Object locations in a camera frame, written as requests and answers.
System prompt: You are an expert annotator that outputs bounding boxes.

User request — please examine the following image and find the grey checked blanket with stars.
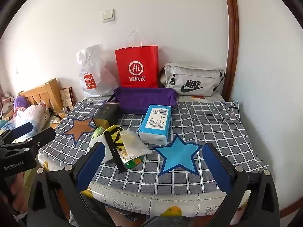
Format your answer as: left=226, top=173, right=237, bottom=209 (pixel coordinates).
left=38, top=99, right=270, bottom=195

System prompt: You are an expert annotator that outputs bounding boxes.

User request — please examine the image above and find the small green tissue pack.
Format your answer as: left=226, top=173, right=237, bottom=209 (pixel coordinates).
left=92, top=126, right=106, bottom=139

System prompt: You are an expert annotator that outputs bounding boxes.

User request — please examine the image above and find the picture frame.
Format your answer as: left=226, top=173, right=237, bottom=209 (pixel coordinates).
left=60, top=88, right=74, bottom=110

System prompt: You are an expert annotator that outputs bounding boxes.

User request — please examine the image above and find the purple towel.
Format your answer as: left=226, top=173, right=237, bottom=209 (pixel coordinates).
left=111, top=87, right=178, bottom=114

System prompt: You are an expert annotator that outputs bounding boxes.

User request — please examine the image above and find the wooden headboard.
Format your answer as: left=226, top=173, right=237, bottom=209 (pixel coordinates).
left=20, top=79, right=63, bottom=114

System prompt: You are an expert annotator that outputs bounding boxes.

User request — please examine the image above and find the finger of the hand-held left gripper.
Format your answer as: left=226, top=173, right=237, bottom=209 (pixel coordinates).
left=0, top=122, right=34, bottom=145
left=0, top=127, right=56, bottom=156

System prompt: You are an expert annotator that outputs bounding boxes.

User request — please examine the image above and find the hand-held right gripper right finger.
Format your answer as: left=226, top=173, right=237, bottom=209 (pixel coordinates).
left=202, top=142, right=280, bottom=227

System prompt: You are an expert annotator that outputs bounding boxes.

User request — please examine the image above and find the bed mattress with printed sheet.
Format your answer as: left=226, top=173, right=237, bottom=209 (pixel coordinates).
left=38, top=92, right=270, bottom=218

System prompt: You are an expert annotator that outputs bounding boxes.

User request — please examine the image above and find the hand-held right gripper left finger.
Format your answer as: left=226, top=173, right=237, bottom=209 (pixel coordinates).
left=27, top=142, right=106, bottom=227

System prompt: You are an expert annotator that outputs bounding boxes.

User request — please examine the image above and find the white light switch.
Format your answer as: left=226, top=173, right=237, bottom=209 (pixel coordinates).
left=101, top=9, right=115, bottom=23

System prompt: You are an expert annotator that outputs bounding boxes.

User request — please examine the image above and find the white sponge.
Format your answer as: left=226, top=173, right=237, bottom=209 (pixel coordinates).
left=89, top=135, right=116, bottom=163

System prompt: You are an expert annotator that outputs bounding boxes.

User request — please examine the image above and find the brown wooden door frame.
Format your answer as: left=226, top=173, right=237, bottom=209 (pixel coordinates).
left=223, top=0, right=239, bottom=101

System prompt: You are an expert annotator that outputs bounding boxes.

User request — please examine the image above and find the white plastic shopping bag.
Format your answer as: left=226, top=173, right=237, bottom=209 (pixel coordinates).
left=76, top=44, right=120, bottom=97

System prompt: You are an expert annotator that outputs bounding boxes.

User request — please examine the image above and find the green snack packet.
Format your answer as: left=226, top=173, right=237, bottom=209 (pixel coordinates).
left=122, top=155, right=142, bottom=170

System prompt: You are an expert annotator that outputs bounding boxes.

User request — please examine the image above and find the clear plastic packet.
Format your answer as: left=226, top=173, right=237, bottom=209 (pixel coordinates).
left=119, top=130, right=152, bottom=159

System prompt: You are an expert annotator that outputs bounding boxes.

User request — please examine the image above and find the purple plush toy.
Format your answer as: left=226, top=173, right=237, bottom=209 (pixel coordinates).
left=14, top=96, right=29, bottom=109

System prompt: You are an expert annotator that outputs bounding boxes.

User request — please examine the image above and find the red paper bag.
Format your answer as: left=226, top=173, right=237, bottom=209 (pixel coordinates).
left=115, top=30, right=159, bottom=88

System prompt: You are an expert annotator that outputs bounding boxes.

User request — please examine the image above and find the colourful bedding pile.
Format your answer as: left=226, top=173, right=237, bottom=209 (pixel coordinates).
left=0, top=104, right=55, bottom=135

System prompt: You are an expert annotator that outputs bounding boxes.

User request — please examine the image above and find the grey waist bag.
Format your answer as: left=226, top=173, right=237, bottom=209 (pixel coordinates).
left=158, top=63, right=226, bottom=97

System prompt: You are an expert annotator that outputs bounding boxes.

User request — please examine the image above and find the blue tissue pack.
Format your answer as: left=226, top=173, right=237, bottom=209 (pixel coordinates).
left=137, top=104, right=172, bottom=146

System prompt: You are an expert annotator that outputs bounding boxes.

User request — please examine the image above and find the dark green box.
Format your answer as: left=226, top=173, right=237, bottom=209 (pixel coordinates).
left=92, top=103, right=119, bottom=128

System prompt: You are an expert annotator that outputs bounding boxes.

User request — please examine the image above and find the yellow pouch with black straps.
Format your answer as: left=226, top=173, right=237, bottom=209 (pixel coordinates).
left=103, top=124, right=128, bottom=173

